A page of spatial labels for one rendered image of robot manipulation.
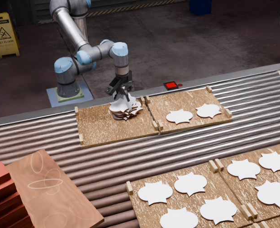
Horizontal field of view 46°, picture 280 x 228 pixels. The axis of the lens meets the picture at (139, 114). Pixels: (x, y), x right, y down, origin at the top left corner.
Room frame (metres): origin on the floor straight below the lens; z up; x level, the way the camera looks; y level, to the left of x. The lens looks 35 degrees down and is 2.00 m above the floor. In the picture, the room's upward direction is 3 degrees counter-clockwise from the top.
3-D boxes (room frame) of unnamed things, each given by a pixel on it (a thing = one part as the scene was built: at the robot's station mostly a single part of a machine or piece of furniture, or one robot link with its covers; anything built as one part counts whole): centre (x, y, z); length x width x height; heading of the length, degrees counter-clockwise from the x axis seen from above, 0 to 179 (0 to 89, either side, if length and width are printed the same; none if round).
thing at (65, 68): (1.89, 0.46, 1.06); 0.13 x 0.12 x 0.14; 123
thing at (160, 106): (1.56, -0.27, 0.93); 0.41 x 0.35 x 0.02; 102
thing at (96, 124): (1.48, 0.14, 0.93); 0.41 x 0.35 x 0.02; 102
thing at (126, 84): (1.54, 0.08, 1.14); 0.09 x 0.08 x 0.12; 128
